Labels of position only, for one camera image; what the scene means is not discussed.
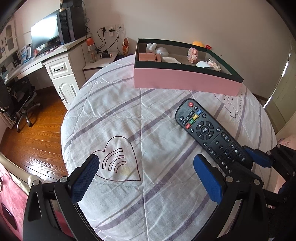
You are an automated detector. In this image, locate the pink storage box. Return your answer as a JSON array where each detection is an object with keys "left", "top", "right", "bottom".
[{"left": 134, "top": 39, "right": 243, "bottom": 96}]

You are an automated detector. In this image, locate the orange octopus plush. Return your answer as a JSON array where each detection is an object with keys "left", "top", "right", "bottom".
[{"left": 192, "top": 41, "right": 205, "bottom": 48}]

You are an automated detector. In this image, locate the black remote control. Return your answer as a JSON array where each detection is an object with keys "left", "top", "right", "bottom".
[{"left": 175, "top": 98, "right": 253, "bottom": 174}]

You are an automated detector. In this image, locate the white desk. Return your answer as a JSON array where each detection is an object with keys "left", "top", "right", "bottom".
[{"left": 4, "top": 37, "right": 88, "bottom": 109}]

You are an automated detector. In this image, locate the orange snack bag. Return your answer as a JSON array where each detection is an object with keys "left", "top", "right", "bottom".
[{"left": 122, "top": 37, "right": 130, "bottom": 56}]

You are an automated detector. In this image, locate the black computer tower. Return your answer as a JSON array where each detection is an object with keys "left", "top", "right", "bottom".
[{"left": 57, "top": 6, "right": 86, "bottom": 45}]

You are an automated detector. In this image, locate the white cup-shaped device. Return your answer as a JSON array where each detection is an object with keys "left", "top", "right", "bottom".
[{"left": 196, "top": 61, "right": 212, "bottom": 68}]

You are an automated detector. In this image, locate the striped white bedsheet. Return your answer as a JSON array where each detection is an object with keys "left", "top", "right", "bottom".
[{"left": 61, "top": 56, "right": 277, "bottom": 240}]

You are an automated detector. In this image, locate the computer monitor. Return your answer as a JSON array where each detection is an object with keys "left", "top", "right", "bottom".
[{"left": 31, "top": 11, "right": 59, "bottom": 49}]

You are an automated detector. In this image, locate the black office chair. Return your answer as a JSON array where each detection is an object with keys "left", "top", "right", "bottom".
[{"left": 1, "top": 77, "right": 41, "bottom": 133}]

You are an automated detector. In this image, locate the orange cap bottle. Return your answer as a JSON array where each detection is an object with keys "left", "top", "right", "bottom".
[{"left": 86, "top": 37, "right": 97, "bottom": 63}]

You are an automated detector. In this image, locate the white rabbit figurine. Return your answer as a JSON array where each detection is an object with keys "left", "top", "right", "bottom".
[{"left": 145, "top": 43, "right": 157, "bottom": 53}]

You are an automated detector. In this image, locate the pink block figure toy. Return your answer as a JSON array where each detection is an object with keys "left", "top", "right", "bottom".
[{"left": 187, "top": 47, "right": 198, "bottom": 64}]

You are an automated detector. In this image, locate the white charger adapter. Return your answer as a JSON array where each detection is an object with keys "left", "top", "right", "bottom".
[{"left": 162, "top": 57, "right": 181, "bottom": 64}]

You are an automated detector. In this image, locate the white round case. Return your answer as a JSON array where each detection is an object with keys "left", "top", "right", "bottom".
[{"left": 156, "top": 47, "right": 169, "bottom": 57}]

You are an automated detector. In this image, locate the white glass door cabinet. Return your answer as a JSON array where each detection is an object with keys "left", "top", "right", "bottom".
[{"left": 0, "top": 20, "right": 18, "bottom": 63}]

